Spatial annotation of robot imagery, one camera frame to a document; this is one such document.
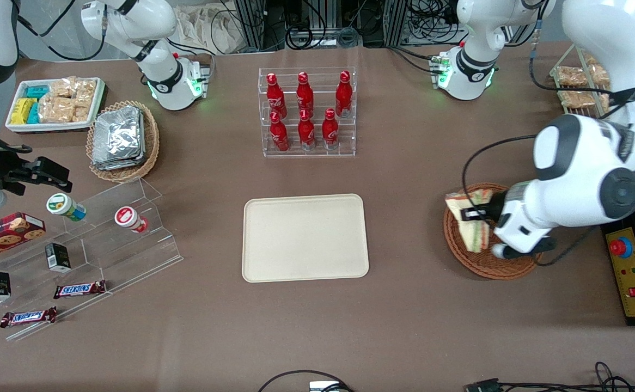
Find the green lid sunflower cup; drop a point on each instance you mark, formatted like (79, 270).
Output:
(59, 204)

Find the clear acrylic tiered stand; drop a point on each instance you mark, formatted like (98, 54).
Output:
(121, 256)

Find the white cloth bag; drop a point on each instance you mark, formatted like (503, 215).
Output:
(208, 27)

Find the light tan wicker basket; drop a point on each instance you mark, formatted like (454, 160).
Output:
(151, 141)

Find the aluminium frame post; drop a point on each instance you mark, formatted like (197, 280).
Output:
(251, 24)
(397, 22)

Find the red plaid cookie box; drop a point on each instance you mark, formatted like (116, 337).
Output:
(4, 234)

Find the yellow snack pack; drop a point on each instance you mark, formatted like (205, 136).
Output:
(22, 110)

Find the silver foil wrapped pack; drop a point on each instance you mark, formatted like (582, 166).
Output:
(118, 163)
(117, 133)

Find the white rectangular snack bin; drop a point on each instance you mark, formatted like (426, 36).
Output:
(18, 128)

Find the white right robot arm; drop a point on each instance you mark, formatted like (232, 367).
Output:
(168, 79)

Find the brown round wicker basket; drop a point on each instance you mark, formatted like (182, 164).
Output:
(486, 267)

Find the white plug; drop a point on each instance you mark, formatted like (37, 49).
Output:
(325, 386)

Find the beige cracker snack pack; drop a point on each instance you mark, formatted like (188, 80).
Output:
(572, 76)
(56, 110)
(598, 73)
(81, 113)
(86, 90)
(62, 87)
(576, 100)

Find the cream plastic tray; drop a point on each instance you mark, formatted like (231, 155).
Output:
(304, 238)

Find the red cola bottle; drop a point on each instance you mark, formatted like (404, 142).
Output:
(305, 95)
(306, 132)
(279, 135)
(275, 97)
(330, 132)
(343, 97)

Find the teal snack pack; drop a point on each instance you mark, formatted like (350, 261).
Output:
(38, 91)
(34, 114)

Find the red emergency stop button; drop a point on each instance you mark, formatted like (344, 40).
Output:
(621, 247)

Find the red lid yogurt cup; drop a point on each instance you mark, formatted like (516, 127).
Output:
(127, 216)

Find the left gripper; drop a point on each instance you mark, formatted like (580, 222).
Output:
(495, 208)

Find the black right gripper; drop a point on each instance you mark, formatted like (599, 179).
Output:
(2, 165)

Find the plastic triangle sandwich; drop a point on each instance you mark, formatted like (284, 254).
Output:
(475, 239)

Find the black yellow control box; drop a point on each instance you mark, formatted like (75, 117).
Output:
(630, 288)

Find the clear acrylic bottle rack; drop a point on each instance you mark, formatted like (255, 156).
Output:
(350, 149)

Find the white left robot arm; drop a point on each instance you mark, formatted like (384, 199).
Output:
(584, 163)

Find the Snickers chocolate bar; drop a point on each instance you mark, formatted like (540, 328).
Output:
(29, 317)
(79, 289)

